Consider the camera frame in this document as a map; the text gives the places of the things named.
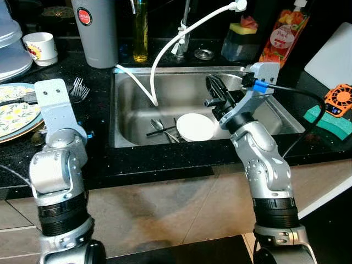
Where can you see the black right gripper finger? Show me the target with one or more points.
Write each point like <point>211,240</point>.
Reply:
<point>223,88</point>
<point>214,88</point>

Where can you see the white bowl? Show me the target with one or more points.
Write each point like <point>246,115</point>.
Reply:
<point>195,127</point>

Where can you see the large steel spoon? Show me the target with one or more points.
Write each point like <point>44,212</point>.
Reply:
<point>157,125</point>

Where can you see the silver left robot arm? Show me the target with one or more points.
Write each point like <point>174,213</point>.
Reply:
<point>55,176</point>

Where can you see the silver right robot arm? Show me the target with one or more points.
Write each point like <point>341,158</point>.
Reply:
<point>264,165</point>

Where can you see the round metal cap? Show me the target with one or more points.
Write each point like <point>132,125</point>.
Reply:
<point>204,54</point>

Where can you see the dark sponge holder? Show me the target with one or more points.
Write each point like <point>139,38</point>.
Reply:
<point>239,48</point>

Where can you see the yellow sponge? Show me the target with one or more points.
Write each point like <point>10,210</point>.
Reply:
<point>239,29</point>

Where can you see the pink scrubber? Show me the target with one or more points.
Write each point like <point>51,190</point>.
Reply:
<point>250,22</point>

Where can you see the steel faucet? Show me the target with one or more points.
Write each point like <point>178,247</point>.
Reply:
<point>184,19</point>

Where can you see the red dish soap bottle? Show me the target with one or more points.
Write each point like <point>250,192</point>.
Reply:
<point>283,36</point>

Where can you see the stainless steel sink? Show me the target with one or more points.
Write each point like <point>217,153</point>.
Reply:
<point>137,115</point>

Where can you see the yellow oil bottle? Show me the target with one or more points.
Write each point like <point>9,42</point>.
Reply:
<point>140,41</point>

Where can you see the green sponge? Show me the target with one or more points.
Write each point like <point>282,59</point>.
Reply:
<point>333,125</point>

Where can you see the small orange fan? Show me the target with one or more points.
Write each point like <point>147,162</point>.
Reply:
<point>339,99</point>

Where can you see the white cutting board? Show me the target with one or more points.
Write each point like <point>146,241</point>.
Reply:
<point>333,55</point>

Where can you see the beige cabinet door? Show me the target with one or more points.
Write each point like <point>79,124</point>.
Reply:
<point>165,209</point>

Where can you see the grey tumbler with red logo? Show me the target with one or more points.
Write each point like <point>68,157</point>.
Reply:
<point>98,41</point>

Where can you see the white printed mug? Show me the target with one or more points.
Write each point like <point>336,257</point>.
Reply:
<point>41,48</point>

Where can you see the floral plate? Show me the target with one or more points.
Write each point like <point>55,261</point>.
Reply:
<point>16,118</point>

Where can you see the white stacked containers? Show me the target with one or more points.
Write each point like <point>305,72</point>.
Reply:
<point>12,55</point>

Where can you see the beige drawer front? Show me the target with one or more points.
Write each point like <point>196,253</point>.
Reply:
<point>16,214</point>

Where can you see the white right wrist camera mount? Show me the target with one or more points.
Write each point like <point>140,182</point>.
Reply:
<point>258,93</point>

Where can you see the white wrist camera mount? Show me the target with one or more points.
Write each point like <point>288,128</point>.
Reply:
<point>258,93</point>
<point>55,107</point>

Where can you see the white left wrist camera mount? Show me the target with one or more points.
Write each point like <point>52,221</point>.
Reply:
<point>55,107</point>

